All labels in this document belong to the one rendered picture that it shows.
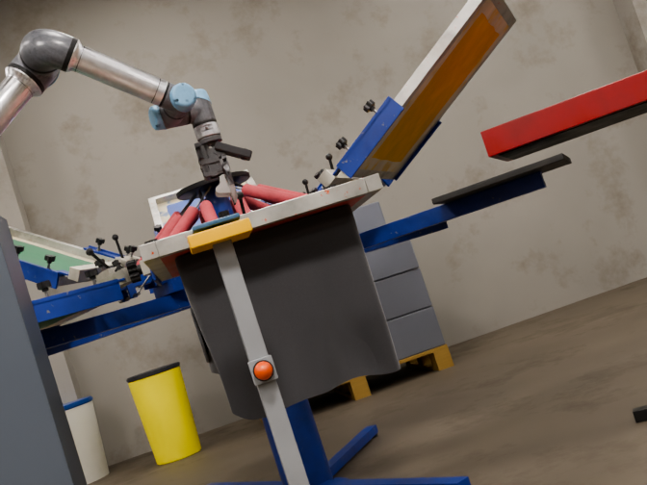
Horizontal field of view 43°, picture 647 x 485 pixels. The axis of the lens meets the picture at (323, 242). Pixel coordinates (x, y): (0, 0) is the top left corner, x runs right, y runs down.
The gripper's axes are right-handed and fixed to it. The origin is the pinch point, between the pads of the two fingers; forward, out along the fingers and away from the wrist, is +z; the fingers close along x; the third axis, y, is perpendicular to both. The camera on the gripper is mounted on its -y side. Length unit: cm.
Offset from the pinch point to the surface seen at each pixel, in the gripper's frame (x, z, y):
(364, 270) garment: 51, 33, -20
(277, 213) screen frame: 60, 14, -3
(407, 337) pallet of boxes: -297, 83, -106
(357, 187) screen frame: 60, 14, -23
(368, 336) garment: 50, 49, -16
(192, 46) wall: -408, -188, -37
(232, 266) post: 79, 24, 11
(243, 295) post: 79, 31, 11
